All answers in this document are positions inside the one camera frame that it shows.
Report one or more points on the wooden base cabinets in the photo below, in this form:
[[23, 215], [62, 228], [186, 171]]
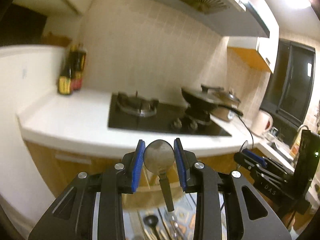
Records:
[[91, 207]]

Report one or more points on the dark sauce bottle red label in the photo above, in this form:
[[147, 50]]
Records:
[[80, 54]]

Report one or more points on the grey range hood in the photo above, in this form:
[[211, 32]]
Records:
[[226, 17]]

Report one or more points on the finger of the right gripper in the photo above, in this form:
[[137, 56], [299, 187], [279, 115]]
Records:
[[249, 160]]

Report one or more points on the metal spoon black handle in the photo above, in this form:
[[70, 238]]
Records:
[[158, 159]]

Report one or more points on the dark window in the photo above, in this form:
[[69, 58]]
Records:
[[289, 88]]

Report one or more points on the white orange wall cabinet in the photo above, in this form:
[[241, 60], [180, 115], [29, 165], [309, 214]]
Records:
[[259, 52]]

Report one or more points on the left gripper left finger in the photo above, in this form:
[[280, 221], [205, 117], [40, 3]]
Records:
[[121, 179]]

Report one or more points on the white electric kettle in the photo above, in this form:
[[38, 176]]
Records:
[[262, 123]]

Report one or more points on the black gas stove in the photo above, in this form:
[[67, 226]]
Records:
[[132, 112]]

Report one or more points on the black wok with lid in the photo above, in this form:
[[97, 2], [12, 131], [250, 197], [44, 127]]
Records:
[[204, 101]]

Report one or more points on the black ladle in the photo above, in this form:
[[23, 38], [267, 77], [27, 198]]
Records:
[[152, 221]]

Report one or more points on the dark sauce bottle yellow label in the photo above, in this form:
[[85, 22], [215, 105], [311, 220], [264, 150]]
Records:
[[65, 82]]

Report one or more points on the beige rice cooker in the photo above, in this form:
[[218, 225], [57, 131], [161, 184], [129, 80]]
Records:
[[228, 99]]

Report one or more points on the patterned blue table mat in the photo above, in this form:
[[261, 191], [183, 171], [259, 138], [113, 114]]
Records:
[[180, 225]]

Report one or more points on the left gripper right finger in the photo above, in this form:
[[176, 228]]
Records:
[[196, 177]]

